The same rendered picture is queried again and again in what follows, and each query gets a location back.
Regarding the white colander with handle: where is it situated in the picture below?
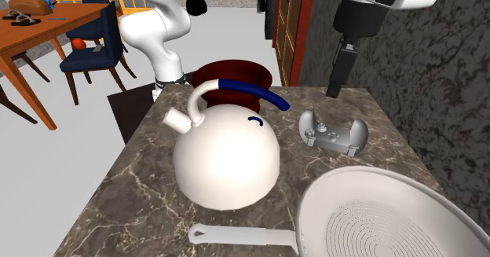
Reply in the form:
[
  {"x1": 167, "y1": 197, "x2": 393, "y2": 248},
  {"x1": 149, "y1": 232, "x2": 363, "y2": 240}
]
[{"x1": 188, "y1": 166, "x2": 490, "y2": 257}]

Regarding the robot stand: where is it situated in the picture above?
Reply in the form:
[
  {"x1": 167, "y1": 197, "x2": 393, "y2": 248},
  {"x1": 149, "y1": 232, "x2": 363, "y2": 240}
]
[{"x1": 106, "y1": 71, "x2": 196, "y2": 146}]

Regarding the black tall appliance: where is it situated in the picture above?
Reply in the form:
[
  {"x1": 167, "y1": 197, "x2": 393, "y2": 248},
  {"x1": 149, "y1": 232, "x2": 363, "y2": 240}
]
[{"x1": 257, "y1": 0, "x2": 278, "y2": 41}]

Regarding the red framed wooden door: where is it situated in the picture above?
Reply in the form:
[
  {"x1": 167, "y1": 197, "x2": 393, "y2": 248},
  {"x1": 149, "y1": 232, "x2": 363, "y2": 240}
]
[{"x1": 272, "y1": 0, "x2": 317, "y2": 87}]

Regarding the wooden dining table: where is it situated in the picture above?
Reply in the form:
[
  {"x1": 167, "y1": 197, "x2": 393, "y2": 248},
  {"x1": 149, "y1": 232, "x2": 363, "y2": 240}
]
[{"x1": 0, "y1": 2, "x2": 111, "y2": 131}]

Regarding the grey game controller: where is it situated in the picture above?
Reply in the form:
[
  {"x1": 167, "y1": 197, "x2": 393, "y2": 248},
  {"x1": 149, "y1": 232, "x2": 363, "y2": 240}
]
[{"x1": 298, "y1": 109, "x2": 370, "y2": 157}]

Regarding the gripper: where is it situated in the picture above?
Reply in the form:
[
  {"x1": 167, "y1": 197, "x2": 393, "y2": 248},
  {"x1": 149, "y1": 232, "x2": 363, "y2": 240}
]
[{"x1": 325, "y1": 0, "x2": 390, "y2": 99}]

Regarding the dark red bowl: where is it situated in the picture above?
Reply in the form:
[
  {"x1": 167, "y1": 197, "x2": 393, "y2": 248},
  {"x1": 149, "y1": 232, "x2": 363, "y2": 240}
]
[{"x1": 191, "y1": 59, "x2": 274, "y2": 115}]

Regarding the black bag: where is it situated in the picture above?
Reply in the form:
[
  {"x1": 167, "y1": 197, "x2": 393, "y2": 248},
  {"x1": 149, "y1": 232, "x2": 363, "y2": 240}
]
[{"x1": 185, "y1": 0, "x2": 208, "y2": 17}]

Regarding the white kettle with blue handle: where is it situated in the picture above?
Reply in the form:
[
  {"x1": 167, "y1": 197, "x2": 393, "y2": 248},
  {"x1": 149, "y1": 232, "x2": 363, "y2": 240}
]
[{"x1": 162, "y1": 79, "x2": 291, "y2": 211}]

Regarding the brown bread loaf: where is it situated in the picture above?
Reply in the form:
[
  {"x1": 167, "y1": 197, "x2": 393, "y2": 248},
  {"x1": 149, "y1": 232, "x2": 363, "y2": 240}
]
[{"x1": 8, "y1": 0, "x2": 53, "y2": 17}]

